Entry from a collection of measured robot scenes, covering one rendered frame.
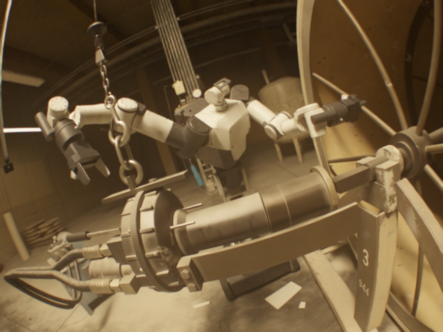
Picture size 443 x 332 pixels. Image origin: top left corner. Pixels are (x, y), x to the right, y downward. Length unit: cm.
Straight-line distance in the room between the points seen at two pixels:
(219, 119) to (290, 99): 424
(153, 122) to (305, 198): 57
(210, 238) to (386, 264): 57
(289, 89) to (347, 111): 428
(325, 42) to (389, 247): 106
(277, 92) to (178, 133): 440
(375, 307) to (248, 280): 92
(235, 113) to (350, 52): 88
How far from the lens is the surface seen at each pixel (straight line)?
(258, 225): 47
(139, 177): 53
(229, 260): 47
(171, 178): 48
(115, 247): 63
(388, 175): 58
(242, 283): 151
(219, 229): 48
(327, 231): 49
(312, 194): 48
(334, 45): 133
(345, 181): 56
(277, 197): 47
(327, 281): 130
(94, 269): 72
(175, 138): 77
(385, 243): 69
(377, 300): 89
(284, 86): 506
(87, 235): 72
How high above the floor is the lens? 112
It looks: 7 degrees down
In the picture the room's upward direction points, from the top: 18 degrees counter-clockwise
